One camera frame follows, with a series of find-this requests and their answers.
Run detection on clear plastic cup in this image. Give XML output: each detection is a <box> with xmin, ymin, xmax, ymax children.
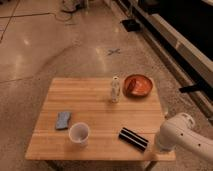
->
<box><xmin>68</xmin><ymin>122</ymin><xmax>90</xmax><ymax>146</ymax></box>

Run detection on wooden table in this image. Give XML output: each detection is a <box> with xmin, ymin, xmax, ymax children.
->
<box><xmin>25</xmin><ymin>78</ymin><xmax>176</xmax><ymax>162</ymax></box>

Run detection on blue sponge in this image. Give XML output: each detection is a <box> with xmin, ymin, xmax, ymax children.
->
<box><xmin>55</xmin><ymin>111</ymin><xmax>71</xmax><ymax>130</ymax></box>

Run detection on clear plastic bottle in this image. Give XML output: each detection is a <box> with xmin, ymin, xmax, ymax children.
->
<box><xmin>111</xmin><ymin>76</ymin><xmax>120</xmax><ymax>103</ymax></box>

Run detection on black bracket on ledge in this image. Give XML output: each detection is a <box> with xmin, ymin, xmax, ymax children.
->
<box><xmin>179</xmin><ymin>83</ymin><xmax>213</xmax><ymax>93</ymax></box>

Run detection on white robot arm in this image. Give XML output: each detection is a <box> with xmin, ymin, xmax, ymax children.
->
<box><xmin>154</xmin><ymin>113</ymin><xmax>213</xmax><ymax>163</ymax></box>

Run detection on black floor plate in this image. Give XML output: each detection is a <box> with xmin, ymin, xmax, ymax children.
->
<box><xmin>121</xmin><ymin>19</ymin><xmax>140</xmax><ymax>32</ymax></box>

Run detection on grey bundle on floor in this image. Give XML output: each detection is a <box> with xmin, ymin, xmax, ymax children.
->
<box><xmin>61</xmin><ymin>0</ymin><xmax>87</xmax><ymax>13</ymax></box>

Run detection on black cable on floor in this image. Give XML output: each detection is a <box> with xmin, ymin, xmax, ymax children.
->
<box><xmin>0</xmin><ymin>0</ymin><xmax>73</xmax><ymax>43</ymax></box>

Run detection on red-orange bowl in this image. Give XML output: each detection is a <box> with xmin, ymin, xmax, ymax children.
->
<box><xmin>123</xmin><ymin>74</ymin><xmax>153</xmax><ymax>98</ymax></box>

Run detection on black whiteboard eraser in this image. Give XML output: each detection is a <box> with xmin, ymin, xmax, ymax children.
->
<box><xmin>118</xmin><ymin>127</ymin><xmax>149</xmax><ymax>151</ymax></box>

